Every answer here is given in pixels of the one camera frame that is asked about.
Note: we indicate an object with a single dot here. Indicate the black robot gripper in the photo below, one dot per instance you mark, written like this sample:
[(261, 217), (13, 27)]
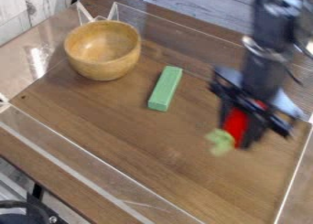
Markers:
[(254, 90)]

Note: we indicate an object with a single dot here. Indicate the red plush strawberry toy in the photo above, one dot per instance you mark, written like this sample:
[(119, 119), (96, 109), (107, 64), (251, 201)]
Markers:
[(226, 138)]

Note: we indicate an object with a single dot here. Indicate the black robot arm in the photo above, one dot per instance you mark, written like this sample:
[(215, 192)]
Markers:
[(282, 29)]

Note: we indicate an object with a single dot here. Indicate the green rectangular block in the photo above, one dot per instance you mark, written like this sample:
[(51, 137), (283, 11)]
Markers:
[(164, 89)]

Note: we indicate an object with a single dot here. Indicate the wooden bowl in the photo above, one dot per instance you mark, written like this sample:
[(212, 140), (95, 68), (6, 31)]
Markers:
[(103, 49)]

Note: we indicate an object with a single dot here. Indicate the clear acrylic tray enclosure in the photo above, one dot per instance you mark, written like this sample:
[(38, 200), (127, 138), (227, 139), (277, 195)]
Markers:
[(128, 165)]

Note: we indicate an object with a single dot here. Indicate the black clamp mount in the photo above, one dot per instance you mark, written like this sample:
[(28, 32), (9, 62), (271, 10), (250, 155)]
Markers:
[(37, 210)]

